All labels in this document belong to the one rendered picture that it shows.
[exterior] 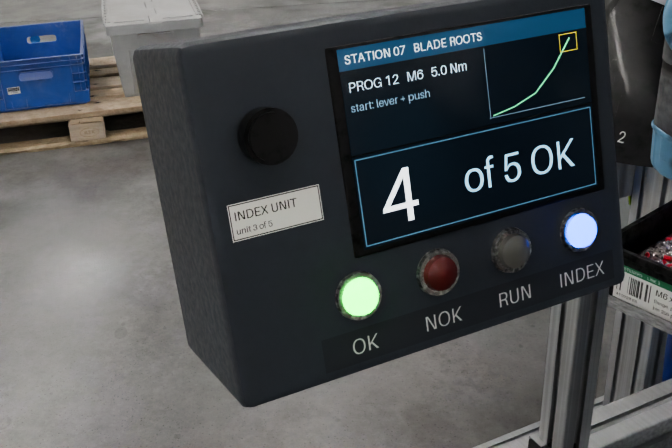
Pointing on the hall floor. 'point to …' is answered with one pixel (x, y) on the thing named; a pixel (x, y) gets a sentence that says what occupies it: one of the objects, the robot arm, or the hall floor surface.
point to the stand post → (623, 357)
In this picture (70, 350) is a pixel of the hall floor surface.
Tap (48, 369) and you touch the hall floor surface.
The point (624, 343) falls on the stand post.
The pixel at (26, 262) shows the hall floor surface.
